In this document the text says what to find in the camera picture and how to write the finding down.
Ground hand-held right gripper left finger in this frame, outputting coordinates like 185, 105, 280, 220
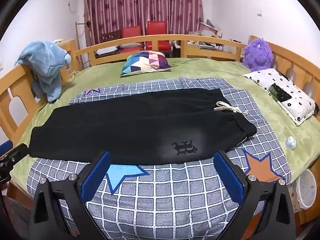
29, 150, 112, 240

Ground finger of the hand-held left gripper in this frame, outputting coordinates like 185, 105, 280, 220
7, 143, 28, 166
0, 140, 13, 156

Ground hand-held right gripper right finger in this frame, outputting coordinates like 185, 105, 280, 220
213, 150, 297, 240

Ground black pants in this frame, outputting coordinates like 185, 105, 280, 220
27, 88, 258, 167

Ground grey checkered star blanket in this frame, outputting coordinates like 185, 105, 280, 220
26, 76, 292, 240

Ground small pale blue ball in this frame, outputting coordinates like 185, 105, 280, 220
285, 135, 297, 151

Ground white plastic basin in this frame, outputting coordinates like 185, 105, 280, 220
296, 169, 318, 209

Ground blue plush toy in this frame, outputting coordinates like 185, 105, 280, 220
14, 40, 72, 103

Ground white floral pillow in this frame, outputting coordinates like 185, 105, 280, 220
243, 68, 317, 127

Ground green bed sheet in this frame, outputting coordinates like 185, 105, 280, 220
11, 56, 320, 188

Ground wooden cabinet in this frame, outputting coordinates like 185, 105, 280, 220
56, 39, 77, 67

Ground colourful geometric pillow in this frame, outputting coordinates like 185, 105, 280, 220
120, 51, 172, 76

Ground purple plush toy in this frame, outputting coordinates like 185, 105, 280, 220
242, 37, 273, 72

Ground white folded cloth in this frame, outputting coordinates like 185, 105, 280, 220
96, 44, 143, 55

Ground wooden coat rack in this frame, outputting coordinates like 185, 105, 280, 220
74, 20, 92, 68

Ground dark wooden chair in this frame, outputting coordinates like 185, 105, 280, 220
100, 30, 122, 45

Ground red chair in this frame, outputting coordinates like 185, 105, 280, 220
121, 26, 143, 53
146, 21, 172, 55

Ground pile of cardboard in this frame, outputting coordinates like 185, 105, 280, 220
187, 19, 223, 50

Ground maroon striped curtain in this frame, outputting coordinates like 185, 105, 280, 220
84, 0, 204, 45

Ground wooden bed frame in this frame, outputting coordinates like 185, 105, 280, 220
0, 34, 320, 228

